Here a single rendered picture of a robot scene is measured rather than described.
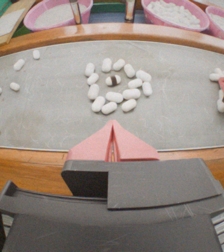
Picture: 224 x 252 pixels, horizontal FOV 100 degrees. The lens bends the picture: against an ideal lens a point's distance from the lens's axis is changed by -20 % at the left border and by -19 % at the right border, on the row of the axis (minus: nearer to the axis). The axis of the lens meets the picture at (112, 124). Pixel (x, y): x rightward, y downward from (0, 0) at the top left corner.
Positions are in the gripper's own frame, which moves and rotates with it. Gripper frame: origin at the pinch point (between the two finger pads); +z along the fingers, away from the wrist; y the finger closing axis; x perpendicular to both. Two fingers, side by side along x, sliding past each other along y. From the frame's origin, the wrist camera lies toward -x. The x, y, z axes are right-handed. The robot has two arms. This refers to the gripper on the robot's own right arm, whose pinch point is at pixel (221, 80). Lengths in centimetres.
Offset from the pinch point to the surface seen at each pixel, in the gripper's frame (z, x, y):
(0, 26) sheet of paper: 20, -17, 73
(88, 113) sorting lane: -5.5, 7.9, 34.1
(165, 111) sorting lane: -5.2, 7.3, 17.4
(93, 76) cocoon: -0.6, 1.5, 33.3
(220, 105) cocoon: -5.1, 4.9, 2.5
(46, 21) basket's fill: 23, -15, 54
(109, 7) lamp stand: 37, -22, 31
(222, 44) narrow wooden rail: 11.3, -10.1, -7.2
